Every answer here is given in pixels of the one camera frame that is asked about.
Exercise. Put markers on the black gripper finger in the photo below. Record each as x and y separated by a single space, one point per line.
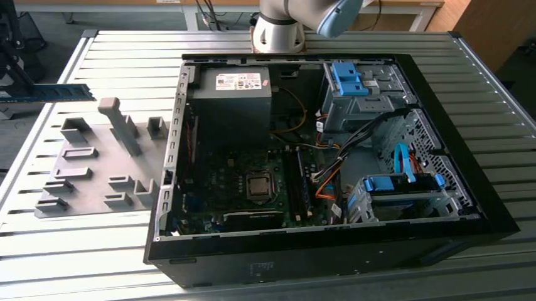
18 62

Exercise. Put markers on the green RAM stick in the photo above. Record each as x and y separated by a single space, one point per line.
62 92

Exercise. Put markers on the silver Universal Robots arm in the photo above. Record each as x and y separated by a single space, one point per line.
275 34

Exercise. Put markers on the RAM slot white clips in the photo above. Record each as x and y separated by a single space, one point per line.
291 185

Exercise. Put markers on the RAM slot black clips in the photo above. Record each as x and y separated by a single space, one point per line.
296 188

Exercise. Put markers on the white floor stand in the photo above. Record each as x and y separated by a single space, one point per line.
9 112

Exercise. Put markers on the grey desk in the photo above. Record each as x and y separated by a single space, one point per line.
104 8

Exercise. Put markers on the grey parts rack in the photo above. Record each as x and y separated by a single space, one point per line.
104 156

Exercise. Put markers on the grey power supply unit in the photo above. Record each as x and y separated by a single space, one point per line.
233 103

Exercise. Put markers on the green motherboard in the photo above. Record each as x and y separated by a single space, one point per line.
217 188

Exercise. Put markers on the silver CPU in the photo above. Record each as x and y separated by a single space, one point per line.
259 185

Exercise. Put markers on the CPU socket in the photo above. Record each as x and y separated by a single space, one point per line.
259 198

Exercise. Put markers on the black graphics card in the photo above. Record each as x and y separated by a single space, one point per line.
251 218

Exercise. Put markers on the blue empty disk carrier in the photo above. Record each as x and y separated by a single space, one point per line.
347 78

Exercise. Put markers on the tall metal disk bay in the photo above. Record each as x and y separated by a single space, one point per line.
367 106

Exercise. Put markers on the black open PC case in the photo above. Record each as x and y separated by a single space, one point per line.
292 260

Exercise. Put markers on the blue carrier with disk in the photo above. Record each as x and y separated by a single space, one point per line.
382 183

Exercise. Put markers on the white desk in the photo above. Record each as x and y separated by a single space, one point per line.
422 19

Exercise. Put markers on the low metal disk bay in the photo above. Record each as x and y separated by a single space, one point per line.
418 203

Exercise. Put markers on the brown wooden cabinet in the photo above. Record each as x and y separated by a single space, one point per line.
493 31

